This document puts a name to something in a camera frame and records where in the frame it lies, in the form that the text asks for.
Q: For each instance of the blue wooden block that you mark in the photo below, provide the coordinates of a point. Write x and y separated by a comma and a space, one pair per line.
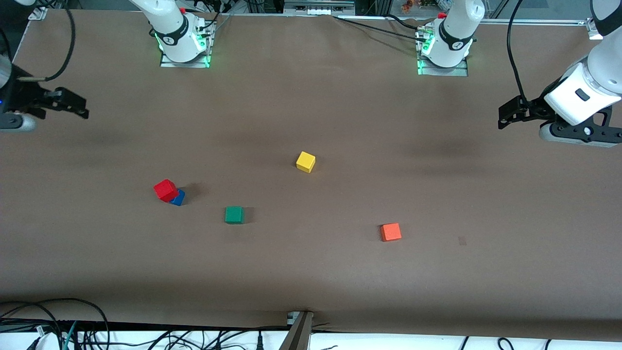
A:
179, 199

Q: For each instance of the small orange toy figure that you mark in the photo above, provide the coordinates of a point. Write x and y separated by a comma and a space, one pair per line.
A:
407, 6

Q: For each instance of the yellow wooden block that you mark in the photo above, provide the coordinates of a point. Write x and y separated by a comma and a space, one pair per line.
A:
305, 161

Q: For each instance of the grey metal camera mount bar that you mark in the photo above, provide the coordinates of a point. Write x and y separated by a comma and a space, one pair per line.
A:
299, 335

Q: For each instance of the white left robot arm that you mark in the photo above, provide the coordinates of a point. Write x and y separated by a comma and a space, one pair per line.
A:
573, 102

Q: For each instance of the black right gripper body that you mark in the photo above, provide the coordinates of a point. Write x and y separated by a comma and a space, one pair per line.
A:
24, 94

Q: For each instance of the silver corner bracket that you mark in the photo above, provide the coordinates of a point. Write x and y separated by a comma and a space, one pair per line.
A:
38, 13
591, 30

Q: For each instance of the green wooden block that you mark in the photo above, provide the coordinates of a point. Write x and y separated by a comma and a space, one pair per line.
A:
233, 214

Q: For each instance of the orange wooden block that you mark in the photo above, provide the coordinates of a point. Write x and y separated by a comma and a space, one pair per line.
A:
390, 232

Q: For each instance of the red wooden block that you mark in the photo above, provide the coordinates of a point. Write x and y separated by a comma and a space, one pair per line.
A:
165, 189

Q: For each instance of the brown table cover sheet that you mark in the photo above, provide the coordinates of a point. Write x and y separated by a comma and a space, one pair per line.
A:
311, 272

